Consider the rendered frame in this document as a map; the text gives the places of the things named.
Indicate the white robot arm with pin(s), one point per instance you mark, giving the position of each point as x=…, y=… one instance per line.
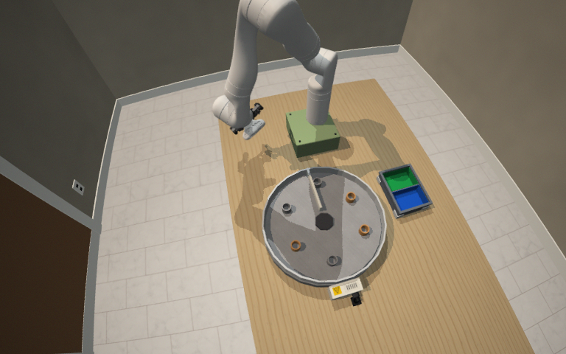
x=282, y=21

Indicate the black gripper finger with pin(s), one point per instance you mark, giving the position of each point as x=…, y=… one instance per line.
x=235, y=131
x=257, y=108

